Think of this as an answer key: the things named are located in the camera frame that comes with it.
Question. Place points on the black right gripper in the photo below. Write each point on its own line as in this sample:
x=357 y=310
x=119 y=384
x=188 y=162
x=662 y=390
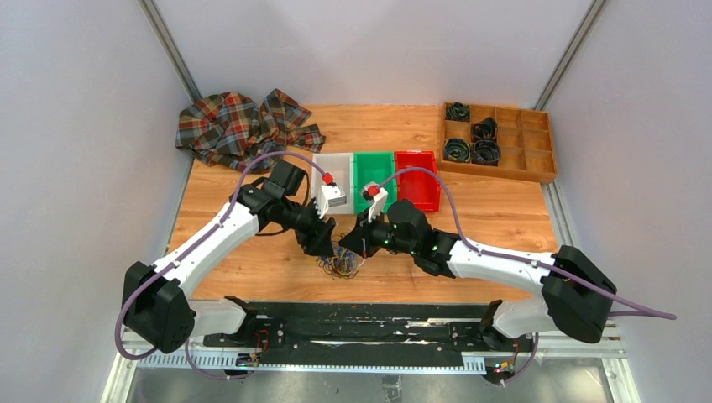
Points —
x=359 y=240

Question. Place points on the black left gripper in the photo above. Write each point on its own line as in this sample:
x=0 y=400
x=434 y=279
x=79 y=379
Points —
x=317 y=239

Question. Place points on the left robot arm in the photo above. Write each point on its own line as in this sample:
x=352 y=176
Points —
x=157 y=303

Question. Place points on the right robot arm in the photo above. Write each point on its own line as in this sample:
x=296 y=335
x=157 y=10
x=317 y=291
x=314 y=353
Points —
x=569 y=292

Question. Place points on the green plastic bin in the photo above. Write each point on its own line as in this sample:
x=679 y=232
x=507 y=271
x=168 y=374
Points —
x=369 y=167

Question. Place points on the white plastic bin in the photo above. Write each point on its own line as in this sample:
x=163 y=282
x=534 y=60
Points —
x=340 y=167

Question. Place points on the red plastic bin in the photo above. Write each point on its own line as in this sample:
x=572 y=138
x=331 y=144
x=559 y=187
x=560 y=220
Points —
x=416 y=186

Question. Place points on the plaid cloth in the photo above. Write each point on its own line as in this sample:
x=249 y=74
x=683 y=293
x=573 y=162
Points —
x=232 y=130

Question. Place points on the wooden compartment tray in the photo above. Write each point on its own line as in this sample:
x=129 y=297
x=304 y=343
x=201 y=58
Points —
x=524 y=137

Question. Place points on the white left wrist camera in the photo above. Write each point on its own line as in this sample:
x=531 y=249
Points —
x=330 y=200

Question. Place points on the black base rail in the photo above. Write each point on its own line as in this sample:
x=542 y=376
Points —
x=368 y=337

